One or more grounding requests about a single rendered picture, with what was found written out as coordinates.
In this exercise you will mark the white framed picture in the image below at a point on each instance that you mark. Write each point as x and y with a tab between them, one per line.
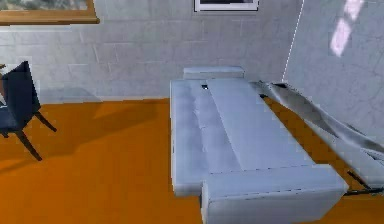
226	5

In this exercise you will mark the pale grey sofa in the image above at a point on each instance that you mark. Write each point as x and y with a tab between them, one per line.
246	140

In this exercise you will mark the wooden framed picture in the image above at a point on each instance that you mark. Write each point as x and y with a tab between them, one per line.
46	15

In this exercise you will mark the dark blue chair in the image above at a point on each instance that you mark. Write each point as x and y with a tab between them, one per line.
18	96

